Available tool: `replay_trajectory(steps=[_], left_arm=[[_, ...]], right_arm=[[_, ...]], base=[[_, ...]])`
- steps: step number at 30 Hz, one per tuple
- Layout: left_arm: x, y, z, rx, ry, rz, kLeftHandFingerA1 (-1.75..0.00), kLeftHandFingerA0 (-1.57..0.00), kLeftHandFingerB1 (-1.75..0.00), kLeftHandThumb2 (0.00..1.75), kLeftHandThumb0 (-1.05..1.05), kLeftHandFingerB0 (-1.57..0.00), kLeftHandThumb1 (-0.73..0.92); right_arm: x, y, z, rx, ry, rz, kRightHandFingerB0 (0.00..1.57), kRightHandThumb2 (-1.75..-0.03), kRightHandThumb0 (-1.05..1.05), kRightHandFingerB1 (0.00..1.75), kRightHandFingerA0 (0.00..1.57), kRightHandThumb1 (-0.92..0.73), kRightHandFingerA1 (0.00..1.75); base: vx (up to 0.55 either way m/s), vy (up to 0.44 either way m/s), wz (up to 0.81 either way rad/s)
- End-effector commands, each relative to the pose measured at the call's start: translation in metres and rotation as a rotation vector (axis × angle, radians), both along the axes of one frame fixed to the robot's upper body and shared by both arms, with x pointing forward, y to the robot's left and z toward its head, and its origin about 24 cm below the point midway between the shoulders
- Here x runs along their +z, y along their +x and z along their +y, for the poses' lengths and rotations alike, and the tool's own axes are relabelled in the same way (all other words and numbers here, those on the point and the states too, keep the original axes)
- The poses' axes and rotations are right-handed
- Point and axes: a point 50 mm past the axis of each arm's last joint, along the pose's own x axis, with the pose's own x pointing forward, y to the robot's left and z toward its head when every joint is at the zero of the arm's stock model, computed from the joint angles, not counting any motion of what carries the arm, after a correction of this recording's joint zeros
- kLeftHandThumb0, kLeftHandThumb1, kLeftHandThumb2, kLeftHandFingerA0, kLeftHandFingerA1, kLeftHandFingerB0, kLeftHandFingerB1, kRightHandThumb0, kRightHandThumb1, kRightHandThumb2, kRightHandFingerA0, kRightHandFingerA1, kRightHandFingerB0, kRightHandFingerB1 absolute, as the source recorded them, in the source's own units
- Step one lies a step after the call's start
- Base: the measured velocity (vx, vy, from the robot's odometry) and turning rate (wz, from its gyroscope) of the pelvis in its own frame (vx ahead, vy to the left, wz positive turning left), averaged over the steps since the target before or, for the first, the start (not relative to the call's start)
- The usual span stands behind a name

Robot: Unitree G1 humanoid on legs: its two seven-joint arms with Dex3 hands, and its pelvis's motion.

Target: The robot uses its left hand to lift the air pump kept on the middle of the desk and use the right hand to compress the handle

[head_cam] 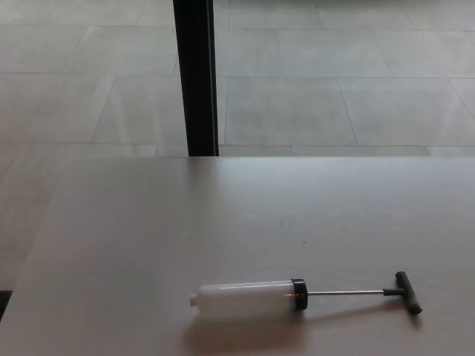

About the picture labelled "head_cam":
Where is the white air pump black handle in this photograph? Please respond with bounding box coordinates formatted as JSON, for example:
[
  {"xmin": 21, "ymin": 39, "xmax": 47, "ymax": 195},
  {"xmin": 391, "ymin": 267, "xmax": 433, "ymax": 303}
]
[{"xmin": 189, "ymin": 271, "xmax": 424, "ymax": 317}]

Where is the black vertical post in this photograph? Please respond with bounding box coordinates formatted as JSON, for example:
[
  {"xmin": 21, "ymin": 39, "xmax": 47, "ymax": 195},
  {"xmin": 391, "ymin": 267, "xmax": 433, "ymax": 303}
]
[{"xmin": 172, "ymin": 0, "xmax": 220, "ymax": 157}]

